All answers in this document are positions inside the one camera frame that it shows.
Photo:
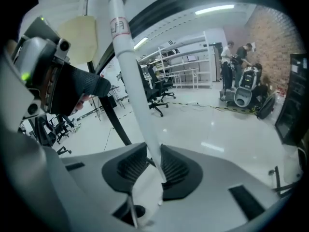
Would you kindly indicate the white metal-legged table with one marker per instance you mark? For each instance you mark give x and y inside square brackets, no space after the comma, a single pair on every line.
[188,74]

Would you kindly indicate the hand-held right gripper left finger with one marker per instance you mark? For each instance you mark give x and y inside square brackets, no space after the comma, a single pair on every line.
[96,178]

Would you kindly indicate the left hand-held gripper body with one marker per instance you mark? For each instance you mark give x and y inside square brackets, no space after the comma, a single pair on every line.
[38,54]

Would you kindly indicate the black office chair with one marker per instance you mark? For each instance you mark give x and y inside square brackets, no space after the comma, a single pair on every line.
[50,132]
[149,91]
[166,86]

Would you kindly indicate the black tall cabinet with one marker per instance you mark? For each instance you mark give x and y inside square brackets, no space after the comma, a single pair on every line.
[293,98]

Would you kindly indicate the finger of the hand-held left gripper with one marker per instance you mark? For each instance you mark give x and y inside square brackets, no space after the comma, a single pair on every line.
[72,86]

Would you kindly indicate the white broom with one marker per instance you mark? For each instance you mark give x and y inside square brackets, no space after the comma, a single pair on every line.
[131,76]

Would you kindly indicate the black backpack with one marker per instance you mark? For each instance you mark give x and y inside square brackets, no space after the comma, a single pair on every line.
[265,107]

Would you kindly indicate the person's left hand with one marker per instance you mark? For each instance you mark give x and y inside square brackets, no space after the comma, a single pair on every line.
[80,104]

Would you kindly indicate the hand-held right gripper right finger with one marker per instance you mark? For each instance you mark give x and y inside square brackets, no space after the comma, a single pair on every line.
[217,192]

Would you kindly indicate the white shell chair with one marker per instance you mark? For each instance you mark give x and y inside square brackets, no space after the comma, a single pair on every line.
[246,91]

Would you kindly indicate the long ceiling light tube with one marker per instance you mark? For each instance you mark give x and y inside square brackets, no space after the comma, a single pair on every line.
[214,9]
[140,43]

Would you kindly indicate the cluttered white shelf unit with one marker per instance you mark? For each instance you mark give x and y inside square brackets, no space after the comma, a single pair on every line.
[183,64]

